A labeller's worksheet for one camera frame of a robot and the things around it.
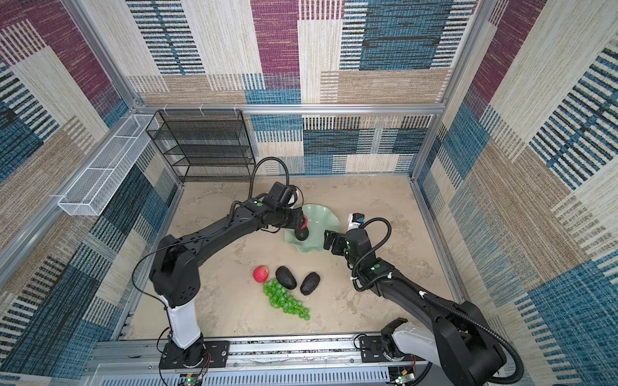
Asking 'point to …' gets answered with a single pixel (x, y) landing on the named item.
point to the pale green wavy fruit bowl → (319, 219)
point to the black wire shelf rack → (205, 145)
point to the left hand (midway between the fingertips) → (301, 216)
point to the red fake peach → (260, 273)
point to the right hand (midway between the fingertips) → (336, 237)
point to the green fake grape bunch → (280, 297)
